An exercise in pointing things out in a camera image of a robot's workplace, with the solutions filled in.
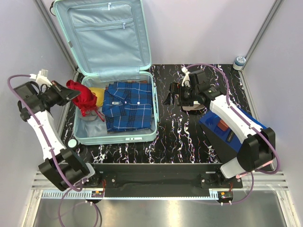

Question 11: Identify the red lace white bra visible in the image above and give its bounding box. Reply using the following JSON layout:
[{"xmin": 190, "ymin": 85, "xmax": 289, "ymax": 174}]
[{"xmin": 66, "ymin": 80, "xmax": 105, "ymax": 122}]

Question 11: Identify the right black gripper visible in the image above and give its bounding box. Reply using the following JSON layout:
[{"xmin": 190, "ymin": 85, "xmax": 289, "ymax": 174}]
[{"xmin": 163, "ymin": 82, "xmax": 198, "ymax": 107}]

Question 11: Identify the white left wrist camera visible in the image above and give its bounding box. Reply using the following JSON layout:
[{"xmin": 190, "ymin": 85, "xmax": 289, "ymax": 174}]
[{"xmin": 30, "ymin": 69, "xmax": 52, "ymax": 87}]

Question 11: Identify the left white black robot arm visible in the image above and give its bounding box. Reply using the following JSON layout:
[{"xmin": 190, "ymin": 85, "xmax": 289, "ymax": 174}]
[{"xmin": 13, "ymin": 81, "xmax": 102, "ymax": 191}]

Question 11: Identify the mint green suitcase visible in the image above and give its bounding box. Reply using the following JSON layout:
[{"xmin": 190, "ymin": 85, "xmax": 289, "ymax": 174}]
[{"xmin": 53, "ymin": 0, "xmax": 159, "ymax": 145}]

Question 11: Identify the red brown travel adapter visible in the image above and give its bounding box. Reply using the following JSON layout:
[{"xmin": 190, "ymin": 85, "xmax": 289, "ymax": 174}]
[{"xmin": 217, "ymin": 119, "xmax": 229, "ymax": 131}]

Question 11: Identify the black purple small device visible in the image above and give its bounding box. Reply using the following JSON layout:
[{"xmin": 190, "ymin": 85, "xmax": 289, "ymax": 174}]
[{"xmin": 226, "ymin": 131, "xmax": 235, "ymax": 143}]

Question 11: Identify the yellow bra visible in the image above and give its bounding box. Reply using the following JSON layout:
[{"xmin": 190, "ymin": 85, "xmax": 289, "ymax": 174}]
[{"xmin": 89, "ymin": 87, "xmax": 105, "ymax": 107}]

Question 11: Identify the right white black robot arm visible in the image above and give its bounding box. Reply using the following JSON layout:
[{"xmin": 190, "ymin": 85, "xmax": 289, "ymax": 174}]
[{"xmin": 164, "ymin": 81, "xmax": 278, "ymax": 188}]

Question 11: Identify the blue white jar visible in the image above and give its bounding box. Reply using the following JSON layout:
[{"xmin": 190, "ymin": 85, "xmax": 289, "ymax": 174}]
[{"xmin": 233, "ymin": 56, "xmax": 246, "ymax": 70}]

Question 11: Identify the blue plaid shirt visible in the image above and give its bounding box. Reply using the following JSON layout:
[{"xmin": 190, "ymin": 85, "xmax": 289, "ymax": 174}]
[{"xmin": 102, "ymin": 81, "xmax": 153, "ymax": 132}]

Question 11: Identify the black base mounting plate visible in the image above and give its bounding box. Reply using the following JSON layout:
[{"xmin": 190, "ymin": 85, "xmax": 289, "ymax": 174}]
[{"xmin": 85, "ymin": 163, "xmax": 243, "ymax": 199}]

